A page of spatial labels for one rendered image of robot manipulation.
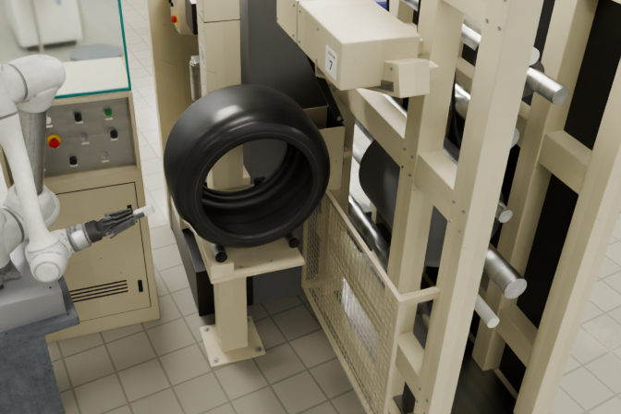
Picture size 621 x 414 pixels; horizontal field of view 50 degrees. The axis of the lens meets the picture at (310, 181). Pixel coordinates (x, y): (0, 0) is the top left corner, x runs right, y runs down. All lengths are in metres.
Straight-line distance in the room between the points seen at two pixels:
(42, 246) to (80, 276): 1.06
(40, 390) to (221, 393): 0.77
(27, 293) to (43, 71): 0.82
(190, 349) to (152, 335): 0.22
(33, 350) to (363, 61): 1.76
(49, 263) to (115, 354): 1.28
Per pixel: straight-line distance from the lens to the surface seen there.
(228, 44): 2.46
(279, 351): 3.34
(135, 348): 3.43
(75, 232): 2.40
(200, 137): 2.19
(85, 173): 3.03
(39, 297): 2.64
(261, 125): 2.19
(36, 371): 3.00
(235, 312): 3.17
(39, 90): 2.38
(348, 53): 1.90
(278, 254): 2.61
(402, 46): 1.97
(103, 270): 3.29
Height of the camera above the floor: 2.45
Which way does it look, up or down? 33 degrees down
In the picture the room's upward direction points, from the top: 2 degrees clockwise
